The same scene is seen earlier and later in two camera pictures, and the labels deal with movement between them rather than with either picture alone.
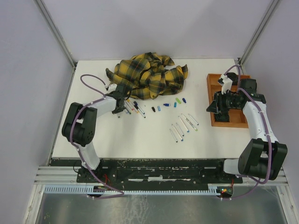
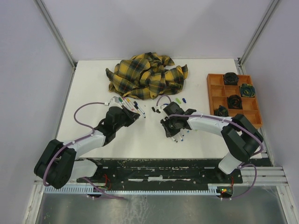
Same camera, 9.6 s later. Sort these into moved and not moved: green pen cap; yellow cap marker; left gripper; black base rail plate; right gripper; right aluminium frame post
Moved: left gripper; right gripper
Not moved: green pen cap; black base rail plate; right aluminium frame post; yellow cap marker
